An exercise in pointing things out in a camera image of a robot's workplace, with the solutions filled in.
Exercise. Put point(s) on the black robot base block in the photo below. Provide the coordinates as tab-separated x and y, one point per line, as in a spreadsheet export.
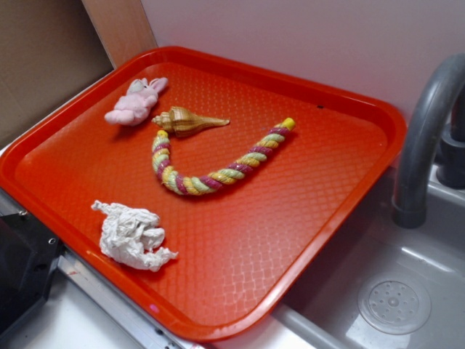
29	258

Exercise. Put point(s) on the pink plush bunny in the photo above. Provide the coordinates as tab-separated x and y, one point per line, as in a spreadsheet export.
135	106

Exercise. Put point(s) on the red plastic tray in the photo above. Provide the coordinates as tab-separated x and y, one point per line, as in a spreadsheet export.
240	249

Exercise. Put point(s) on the tan conch seashell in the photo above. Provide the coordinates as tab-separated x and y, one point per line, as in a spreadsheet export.
181	122

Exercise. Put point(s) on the crumpled white paper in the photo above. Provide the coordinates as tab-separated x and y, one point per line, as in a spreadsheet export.
133	237

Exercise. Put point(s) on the grey toy sink basin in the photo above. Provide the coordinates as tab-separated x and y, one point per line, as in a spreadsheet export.
376	285

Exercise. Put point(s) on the grey sink faucet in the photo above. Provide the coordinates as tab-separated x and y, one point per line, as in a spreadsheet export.
436	129

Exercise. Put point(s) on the brown cardboard panel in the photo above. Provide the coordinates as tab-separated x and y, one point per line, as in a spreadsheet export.
52	50

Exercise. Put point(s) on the multicolour twisted rope toy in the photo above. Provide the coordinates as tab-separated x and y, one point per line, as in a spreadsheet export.
215	181

